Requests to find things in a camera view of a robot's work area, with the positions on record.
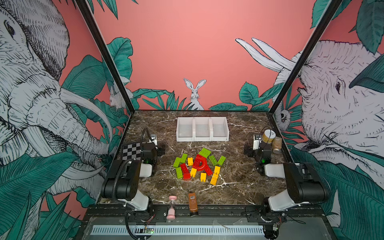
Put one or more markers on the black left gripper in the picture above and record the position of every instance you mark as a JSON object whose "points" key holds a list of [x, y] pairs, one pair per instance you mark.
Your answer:
{"points": [[160, 150]]}

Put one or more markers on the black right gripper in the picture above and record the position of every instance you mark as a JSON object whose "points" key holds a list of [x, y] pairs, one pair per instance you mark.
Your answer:
{"points": [[250, 151]]}

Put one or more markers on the green lego brick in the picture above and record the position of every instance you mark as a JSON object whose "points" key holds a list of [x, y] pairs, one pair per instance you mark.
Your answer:
{"points": [[179, 173], [221, 160], [177, 162], [184, 158], [213, 160]]}

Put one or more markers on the yellow lego small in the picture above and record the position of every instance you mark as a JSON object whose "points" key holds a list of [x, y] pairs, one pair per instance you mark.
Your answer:
{"points": [[203, 177], [190, 161], [217, 170]]}

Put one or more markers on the red arch lego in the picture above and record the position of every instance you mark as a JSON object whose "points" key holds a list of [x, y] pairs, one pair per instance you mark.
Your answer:
{"points": [[200, 163]]}

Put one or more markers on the yellow lego long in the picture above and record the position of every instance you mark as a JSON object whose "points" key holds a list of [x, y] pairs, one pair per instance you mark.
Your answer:
{"points": [[214, 179]]}

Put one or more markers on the red lego brick long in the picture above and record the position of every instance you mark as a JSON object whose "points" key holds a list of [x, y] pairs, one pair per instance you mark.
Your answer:
{"points": [[208, 170]]}

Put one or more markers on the yellow lego small bottom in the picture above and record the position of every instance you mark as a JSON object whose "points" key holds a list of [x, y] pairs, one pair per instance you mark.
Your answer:
{"points": [[203, 177]]}

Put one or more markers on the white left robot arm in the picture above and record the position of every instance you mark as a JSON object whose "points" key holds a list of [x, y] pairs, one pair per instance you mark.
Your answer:
{"points": [[122, 182]]}

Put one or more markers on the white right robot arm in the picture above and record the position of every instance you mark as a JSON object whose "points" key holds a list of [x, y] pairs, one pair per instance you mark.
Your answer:
{"points": [[304, 184]]}

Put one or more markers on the black white checkerboard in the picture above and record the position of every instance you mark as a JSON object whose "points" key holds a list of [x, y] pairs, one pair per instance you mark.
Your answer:
{"points": [[131, 151]]}

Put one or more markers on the brown spice jar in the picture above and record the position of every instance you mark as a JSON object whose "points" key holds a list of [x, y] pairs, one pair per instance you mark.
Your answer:
{"points": [[277, 145]]}

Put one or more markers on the yellow tape roll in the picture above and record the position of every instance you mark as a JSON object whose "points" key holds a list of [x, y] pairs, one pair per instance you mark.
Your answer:
{"points": [[268, 136]]}

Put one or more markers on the white left bin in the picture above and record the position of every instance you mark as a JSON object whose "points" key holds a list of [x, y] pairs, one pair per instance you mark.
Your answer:
{"points": [[185, 129]]}

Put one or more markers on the white bin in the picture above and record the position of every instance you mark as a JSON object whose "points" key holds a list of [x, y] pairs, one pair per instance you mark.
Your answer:
{"points": [[202, 129], [220, 129], [185, 129]]}

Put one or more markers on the red lego stack left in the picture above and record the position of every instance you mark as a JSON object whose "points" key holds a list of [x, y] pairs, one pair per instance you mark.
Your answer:
{"points": [[185, 172]]}

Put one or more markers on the white right bin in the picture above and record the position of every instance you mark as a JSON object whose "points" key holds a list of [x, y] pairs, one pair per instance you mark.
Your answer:
{"points": [[220, 129]]}

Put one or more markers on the large green lego plate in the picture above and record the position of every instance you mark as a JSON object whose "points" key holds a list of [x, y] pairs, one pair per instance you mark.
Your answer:
{"points": [[205, 153]]}

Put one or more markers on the white middle bin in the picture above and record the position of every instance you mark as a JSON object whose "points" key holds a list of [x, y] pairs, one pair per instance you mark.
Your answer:
{"points": [[202, 129]]}

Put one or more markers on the brown orange bottle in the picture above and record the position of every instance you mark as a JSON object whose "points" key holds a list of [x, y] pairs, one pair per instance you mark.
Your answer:
{"points": [[193, 206]]}

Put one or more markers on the pink hourglass timer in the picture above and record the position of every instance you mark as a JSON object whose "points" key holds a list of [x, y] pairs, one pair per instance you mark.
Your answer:
{"points": [[171, 211]]}

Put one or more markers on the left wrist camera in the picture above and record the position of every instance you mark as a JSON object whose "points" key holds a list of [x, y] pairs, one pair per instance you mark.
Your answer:
{"points": [[154, 139]]}

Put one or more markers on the white perforated rail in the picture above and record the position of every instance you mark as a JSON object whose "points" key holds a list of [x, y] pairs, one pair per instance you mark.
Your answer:
{"points": [[177, 230]]}

